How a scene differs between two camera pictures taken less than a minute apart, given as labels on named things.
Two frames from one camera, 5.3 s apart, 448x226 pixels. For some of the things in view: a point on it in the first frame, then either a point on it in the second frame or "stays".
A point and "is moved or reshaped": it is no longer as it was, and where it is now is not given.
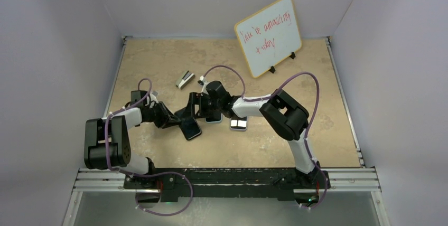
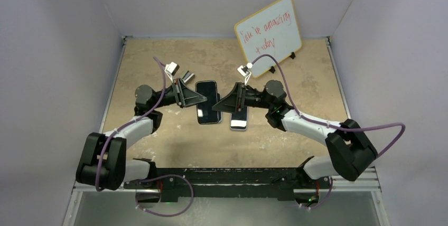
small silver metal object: x=185 y=80 stays
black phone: x=237 y=123 stays
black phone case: x=189 y=128 is moved or reshaped
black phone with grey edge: x=190 y=128 is moved or reshaped
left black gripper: x=167 y=119 → x=185 y=96
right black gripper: x=194 y=99 → x=234 y=101
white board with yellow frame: x=269 y=36 stays
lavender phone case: x=239 y=129 stays
